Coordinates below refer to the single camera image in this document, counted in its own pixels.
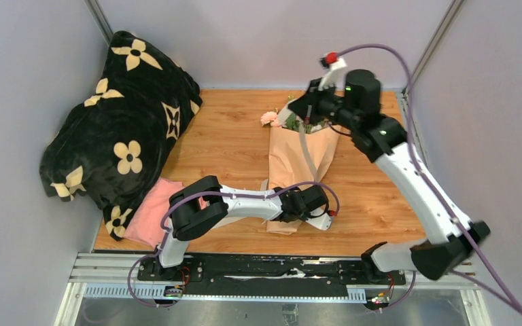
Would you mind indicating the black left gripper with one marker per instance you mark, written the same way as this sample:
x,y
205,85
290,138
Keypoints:
x,y
304,217

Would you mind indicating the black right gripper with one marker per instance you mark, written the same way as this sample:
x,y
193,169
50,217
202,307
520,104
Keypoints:
x,y
312,96

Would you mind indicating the pink fake rose stem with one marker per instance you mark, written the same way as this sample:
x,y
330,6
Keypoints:
x,y
271,119
291,121

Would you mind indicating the beige ribbon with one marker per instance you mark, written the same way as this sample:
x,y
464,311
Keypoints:
x,y
306,153

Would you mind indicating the green and tan wrapping paper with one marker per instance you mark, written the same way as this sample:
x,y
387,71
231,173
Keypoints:
x,y
286,164

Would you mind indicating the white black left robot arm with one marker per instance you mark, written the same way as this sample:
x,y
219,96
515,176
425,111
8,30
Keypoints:
x,y
199,207

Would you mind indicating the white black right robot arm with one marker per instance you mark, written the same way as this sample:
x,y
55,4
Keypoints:
x,y
450,235

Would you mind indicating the black blanket with cream flowers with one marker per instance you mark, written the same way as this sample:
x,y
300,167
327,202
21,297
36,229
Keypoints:
x,y
113,146

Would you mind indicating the pink folded cloth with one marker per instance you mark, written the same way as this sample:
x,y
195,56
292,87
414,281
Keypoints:
x,y
144,227

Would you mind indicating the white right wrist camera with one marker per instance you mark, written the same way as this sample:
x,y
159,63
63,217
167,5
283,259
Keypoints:
x,y
334,64

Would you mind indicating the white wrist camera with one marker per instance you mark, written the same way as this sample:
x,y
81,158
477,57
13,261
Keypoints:
x,y
321,219
334,64

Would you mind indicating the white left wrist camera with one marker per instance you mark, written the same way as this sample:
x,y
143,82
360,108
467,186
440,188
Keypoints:
x,y
321,219

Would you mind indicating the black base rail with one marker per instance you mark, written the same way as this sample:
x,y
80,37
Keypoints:
x,y
254,278

